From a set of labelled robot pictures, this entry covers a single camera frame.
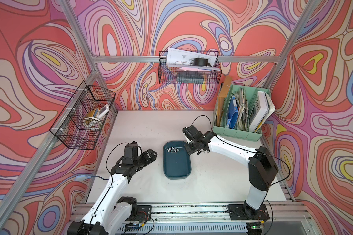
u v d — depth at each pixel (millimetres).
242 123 984
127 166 576
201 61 821
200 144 616
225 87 886
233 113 908
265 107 862
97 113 760
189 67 770
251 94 1002
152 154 737
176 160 914
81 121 697
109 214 416
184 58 860
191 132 677
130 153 623
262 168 466
